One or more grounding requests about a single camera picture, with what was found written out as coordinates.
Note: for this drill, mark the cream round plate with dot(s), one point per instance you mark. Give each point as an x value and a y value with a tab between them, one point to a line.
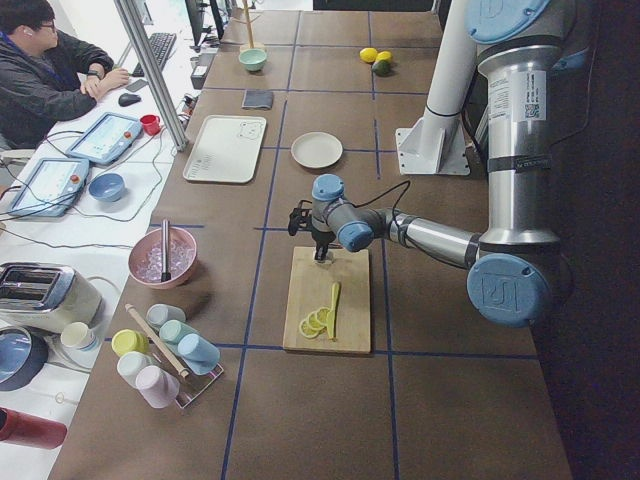
316	150

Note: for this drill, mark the cream rectangular tray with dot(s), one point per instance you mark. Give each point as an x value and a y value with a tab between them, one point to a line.
226	149

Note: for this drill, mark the wooden cutting board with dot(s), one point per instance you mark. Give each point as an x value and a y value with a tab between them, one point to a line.
310	289

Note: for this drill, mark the yellow-green plastic knife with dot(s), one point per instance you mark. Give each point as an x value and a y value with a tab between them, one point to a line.
331	316

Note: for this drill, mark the lemon slices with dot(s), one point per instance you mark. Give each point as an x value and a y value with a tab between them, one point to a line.
314	323

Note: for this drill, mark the white pillar with base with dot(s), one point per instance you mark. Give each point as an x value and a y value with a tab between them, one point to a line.
435	145

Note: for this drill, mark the metal tongs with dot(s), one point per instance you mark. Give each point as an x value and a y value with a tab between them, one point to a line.
165	251

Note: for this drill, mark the pink bowl with ice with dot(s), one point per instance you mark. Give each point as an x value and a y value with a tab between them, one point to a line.
144	261

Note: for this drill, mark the light blue cup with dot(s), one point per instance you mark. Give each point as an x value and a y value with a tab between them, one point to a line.
200	355

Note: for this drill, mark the dark grey folded cloth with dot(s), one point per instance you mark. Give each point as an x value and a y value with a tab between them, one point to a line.
257	100

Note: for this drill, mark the mint cup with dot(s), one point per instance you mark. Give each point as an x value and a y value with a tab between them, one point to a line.
173	331

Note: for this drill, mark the grey-blue cup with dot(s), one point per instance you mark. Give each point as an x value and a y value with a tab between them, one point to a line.
159	314

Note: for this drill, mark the green lime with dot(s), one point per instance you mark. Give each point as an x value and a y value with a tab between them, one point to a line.
381	68

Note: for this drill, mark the yellow lemon left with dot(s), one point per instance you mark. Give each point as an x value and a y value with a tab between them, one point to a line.
368	55

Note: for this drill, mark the yellow lemon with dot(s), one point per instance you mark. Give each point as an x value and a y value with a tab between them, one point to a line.
368	55
385	56

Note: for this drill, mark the mint green bowl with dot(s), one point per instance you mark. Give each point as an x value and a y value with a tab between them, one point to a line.
253	59

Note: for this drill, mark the yellow lemon right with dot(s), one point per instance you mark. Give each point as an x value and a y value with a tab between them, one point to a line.
385	56

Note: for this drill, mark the red cup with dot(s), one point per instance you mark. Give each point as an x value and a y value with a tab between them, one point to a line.
150	124

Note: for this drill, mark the pink cup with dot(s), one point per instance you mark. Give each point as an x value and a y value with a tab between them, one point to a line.
157	387

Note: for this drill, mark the yellow-green cup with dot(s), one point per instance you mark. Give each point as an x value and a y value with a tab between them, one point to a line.
128	340

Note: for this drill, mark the blue bowl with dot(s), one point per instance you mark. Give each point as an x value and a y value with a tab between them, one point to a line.
108	187

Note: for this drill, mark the pale white cup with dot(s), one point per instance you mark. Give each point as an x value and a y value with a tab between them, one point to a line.
131	363

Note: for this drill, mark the wooden mug tree stand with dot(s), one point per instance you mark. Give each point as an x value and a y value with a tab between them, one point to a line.
247	21

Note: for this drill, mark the upper teach pendant tablet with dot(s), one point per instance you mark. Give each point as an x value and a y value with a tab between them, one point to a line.
107	139

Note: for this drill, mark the teach pendant tablet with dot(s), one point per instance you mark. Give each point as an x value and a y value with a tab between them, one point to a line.
51	188
107	139

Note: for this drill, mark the black computer mouse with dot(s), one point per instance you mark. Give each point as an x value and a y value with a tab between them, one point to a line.
128	99

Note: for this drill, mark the black smartphone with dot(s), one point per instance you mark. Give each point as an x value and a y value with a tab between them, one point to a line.
136	85

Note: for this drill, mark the paper cup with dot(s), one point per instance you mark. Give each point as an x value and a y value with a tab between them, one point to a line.
78	336

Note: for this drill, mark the black keyboard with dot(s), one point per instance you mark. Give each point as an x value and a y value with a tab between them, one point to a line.
161	44

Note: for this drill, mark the cream toaster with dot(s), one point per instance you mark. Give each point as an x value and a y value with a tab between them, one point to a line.
48	297

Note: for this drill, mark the lower teach pendant tablet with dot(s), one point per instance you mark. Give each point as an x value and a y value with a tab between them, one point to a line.
51	188

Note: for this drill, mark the dark blue pot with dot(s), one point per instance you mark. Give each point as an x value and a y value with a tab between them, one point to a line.
23	356

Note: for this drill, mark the person in black jacket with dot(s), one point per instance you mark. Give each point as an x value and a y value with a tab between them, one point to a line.
47	75

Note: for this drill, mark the red bottle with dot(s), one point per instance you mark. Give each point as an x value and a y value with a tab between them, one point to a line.
23	429

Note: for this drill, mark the aluminium frame post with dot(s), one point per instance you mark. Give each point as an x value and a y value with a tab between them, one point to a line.
140	43

